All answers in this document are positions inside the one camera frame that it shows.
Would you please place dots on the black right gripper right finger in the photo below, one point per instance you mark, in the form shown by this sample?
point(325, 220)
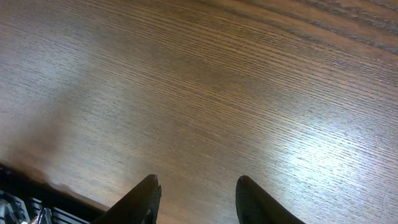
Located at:
point(255, 206)

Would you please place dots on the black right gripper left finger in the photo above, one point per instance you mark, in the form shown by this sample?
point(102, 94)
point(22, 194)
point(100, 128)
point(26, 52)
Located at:
point(139, 206)

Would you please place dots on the striped object below table edge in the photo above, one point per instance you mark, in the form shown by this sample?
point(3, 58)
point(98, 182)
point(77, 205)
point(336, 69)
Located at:
point(24, 200)

